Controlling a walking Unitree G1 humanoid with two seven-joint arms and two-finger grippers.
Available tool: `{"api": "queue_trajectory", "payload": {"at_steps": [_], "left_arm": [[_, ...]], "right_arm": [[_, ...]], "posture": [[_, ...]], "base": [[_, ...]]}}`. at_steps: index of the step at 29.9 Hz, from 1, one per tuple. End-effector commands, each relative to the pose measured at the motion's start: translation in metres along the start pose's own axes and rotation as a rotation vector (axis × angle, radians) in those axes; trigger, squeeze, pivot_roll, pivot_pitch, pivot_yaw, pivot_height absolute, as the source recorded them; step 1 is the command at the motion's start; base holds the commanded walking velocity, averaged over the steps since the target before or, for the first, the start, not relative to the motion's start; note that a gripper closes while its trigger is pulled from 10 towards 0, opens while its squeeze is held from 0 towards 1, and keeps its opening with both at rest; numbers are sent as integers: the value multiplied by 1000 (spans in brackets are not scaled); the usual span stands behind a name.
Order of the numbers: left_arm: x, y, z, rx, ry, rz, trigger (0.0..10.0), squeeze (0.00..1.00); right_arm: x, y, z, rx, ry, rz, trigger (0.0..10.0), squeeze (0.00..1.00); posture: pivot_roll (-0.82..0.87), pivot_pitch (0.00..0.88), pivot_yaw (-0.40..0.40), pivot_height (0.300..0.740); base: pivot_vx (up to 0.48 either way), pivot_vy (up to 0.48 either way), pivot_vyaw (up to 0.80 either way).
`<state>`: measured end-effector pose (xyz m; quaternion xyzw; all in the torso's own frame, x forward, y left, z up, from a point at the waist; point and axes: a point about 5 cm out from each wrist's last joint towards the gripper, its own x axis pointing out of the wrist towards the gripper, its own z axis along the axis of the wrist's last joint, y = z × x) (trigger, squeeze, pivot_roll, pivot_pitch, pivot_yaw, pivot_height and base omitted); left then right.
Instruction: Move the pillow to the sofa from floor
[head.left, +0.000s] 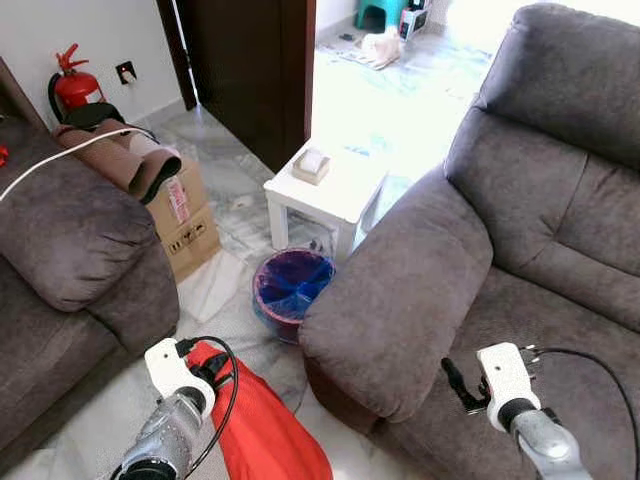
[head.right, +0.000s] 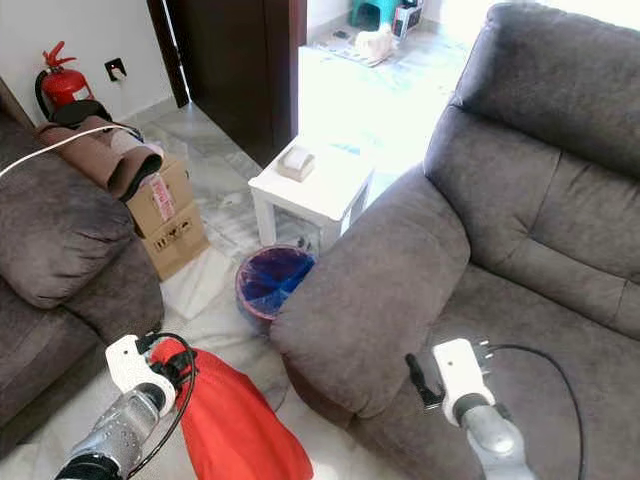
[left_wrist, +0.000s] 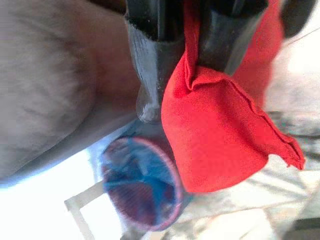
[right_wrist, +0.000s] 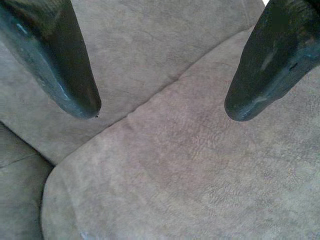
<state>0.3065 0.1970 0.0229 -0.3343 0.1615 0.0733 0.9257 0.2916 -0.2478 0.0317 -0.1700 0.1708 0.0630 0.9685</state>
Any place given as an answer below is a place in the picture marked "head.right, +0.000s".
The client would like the dark grey fabric sofa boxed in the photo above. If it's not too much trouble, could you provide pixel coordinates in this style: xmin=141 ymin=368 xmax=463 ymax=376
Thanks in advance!
xmin=0 ymin=80 xmax=164 ymax=451
xmin=268 ymin=2 xmax=640 ymax=480

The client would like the purple round bin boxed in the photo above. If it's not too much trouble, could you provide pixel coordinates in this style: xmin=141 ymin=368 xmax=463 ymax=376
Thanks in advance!
xmin=236 ymin=245 xmax=318 ymax=336

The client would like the cardboard box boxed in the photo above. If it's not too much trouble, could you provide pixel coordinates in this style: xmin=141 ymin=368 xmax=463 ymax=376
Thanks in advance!
xmin=125 ymin=155 xmax=211 ymax=283

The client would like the white side table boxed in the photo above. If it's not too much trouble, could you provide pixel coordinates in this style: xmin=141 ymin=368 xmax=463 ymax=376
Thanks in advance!
xmin=248 ymin=135 xmax=375 ymax=256

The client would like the brown rolled cushion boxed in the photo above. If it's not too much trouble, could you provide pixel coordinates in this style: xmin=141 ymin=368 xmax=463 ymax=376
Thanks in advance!
xmin=37 ymin=117 xmax=164 ymax=199

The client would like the beige tissue box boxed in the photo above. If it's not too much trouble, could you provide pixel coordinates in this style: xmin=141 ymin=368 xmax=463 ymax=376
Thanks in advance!
xmin=275 ymin=145 xmax=316 ymax=182

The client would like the black flat object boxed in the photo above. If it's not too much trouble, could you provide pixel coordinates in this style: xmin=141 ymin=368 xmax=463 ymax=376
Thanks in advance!
xmin=50 ymin=100 xmax=113 ymax=128

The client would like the red fire extinguisher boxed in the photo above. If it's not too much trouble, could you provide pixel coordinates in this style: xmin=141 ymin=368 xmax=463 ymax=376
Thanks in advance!
xmin=35 ymin=40 xmax=94 ymax=113

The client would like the dark brown wooden door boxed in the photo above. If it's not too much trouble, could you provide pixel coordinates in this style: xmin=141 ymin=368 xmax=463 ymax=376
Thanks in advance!
xmin=146 ymin=0 xmax=308 ymax=168

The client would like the white black small appliance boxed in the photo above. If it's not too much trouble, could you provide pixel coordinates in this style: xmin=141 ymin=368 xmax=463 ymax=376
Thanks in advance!
xmin=393 ymin=0 xmax=426 ymax=37

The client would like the teal plastic stool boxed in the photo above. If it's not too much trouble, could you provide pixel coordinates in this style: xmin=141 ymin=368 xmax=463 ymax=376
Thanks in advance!
xmin=350 ymin=0 xmax=399 ymax=29

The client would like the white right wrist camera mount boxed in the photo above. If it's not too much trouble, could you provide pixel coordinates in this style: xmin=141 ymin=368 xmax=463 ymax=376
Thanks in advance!
xmin=432 ymin=338 xmax=496 ymax=416

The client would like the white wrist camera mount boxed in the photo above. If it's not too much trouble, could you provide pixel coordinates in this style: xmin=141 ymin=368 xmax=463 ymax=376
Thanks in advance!
xmin=432 ymin=338 xmax=496 ymax=416
xmin=105 ymin=334 xmax=176 ymax=406

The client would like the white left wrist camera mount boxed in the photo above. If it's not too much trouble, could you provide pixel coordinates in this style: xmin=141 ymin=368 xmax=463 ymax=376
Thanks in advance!
xmin=105 ymin=334 xmax=176 ymax=406

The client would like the white cable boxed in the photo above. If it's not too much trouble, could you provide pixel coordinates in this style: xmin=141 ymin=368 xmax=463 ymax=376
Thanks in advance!
xmin=0 ymin=122 xmax=141 ymax=179

